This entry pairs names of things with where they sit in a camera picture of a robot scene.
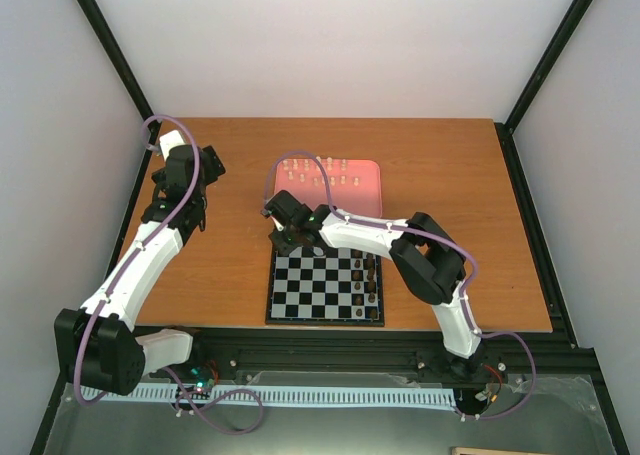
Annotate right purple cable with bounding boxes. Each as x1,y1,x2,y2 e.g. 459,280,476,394
261,149,539,421

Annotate black aluminium frame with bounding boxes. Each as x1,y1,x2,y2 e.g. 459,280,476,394
54,0,629,454

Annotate light blue cable duct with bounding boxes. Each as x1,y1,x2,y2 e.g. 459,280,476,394
79,383,458,411

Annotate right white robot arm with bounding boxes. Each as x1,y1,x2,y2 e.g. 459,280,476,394
261,190,482,361

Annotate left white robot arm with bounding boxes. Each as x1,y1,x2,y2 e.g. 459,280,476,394
54,130,225,405

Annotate pink plastic tray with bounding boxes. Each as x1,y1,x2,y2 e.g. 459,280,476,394
274,157,383,218

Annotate brown chess pieces back row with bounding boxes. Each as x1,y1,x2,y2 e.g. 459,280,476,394
364,253,380,322

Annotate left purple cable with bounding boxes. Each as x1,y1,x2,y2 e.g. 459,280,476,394
73,114,265,434

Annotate purple cable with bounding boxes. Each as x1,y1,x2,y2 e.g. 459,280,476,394
261,149,539,421
73,114,265,434

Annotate black white chess board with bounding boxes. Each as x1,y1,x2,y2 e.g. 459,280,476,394
265,247,385,327

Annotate clear acrylic sheet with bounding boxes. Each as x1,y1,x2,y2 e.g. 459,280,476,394
43,372,619,454

